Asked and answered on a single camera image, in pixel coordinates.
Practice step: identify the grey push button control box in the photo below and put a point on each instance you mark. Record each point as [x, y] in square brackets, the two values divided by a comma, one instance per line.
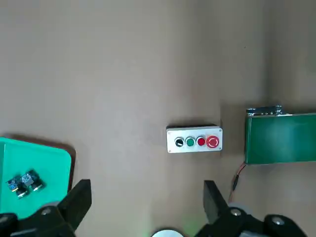
[195, 148]

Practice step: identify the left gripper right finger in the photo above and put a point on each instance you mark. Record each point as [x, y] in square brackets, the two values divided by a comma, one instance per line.
[217, 212]

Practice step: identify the green belt conveyor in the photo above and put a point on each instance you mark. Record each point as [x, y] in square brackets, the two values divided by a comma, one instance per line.
[281, 140]

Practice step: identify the wide green plastic tray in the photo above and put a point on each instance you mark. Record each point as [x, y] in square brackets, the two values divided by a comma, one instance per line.
[44, 158]

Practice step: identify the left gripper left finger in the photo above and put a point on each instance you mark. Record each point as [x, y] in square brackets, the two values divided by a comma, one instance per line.
[71, 209]

